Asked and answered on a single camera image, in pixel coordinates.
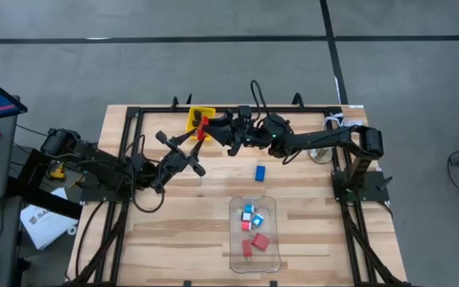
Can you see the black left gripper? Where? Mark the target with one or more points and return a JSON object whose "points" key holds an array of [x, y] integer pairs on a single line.
{"points": [[177, 159]]}

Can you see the white USB wall charger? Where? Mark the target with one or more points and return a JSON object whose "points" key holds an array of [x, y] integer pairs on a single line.
{"points": [[246, 217]]}

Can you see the small red cube charger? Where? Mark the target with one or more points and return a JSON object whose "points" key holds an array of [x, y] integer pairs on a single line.
{"points": [[246, 226]]}

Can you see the yellow plastic basket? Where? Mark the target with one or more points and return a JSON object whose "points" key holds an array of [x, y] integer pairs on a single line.
{"points": [[189, 127]]}

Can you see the black support beam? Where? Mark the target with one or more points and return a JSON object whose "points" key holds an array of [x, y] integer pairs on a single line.
{"points": [[50, 204]]}

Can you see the large red wall charger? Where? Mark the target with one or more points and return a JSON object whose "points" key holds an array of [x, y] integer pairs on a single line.
{"points": [[261, 242]]}

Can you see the red digital display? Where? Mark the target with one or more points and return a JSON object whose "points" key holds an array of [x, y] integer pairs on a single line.
{"points": [[203, 127]]}

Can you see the black clamp lever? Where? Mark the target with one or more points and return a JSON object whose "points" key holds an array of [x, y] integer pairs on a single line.
{"points": [[385, 183]]}

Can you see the white printed paper bag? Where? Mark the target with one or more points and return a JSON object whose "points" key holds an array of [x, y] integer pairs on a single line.
{"points": [[46, 227]]}

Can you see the black aluminium table frame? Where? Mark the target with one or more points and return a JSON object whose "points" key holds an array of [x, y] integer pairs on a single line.
{"points": [[313, 109]]}

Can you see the slim red wall charger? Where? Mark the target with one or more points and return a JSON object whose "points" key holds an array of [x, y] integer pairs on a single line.
{"points": [[247, 248]]}

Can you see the white tape roll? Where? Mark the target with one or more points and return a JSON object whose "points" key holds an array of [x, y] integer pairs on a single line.
{"points": [[69, 230]]}

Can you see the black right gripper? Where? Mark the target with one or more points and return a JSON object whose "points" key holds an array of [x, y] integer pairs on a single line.
{"points": [[245, 133]]}

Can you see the blue white USB charger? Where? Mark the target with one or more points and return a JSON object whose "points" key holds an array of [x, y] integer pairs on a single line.
{"points": [[257, 220], [249, 208]]}

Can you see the table lamp with white bulb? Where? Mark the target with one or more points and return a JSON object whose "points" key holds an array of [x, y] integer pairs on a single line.
{"points": [[320, 157]]}

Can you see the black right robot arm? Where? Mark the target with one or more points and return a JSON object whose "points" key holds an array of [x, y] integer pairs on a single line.
{"points": [[325, 137]]}

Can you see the clear plastic bin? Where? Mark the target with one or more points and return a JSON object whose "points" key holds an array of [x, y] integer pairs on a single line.
{"points": [[261, 263]]}

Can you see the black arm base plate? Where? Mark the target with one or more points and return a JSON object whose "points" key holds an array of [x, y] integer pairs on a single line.
{"points": [[102, 196], [377, 191]]}

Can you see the black table clip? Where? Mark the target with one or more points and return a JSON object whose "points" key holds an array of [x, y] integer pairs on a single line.
{"points": [[187, 284], [273, 284]]}

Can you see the blue digital display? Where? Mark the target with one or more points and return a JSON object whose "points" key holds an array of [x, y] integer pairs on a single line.
{"points": [[260, 174]]}

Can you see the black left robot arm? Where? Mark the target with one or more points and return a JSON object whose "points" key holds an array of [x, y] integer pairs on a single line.
{"points": [[106, 171]]}

